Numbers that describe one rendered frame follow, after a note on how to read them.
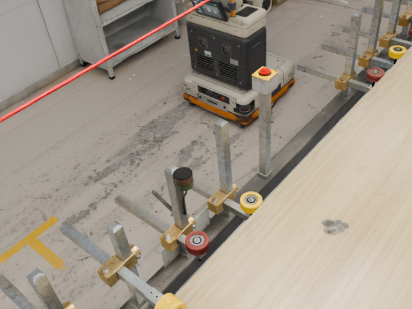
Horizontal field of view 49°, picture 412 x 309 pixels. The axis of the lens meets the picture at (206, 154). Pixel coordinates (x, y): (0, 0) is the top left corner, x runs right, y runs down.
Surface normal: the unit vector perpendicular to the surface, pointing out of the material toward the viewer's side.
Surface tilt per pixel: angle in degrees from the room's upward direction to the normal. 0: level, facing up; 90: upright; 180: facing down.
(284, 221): 0
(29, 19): 90
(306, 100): 0
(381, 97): 0
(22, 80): 90
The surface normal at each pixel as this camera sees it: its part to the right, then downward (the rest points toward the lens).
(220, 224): -0.08, -0.74
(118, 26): 0.76, 0.38
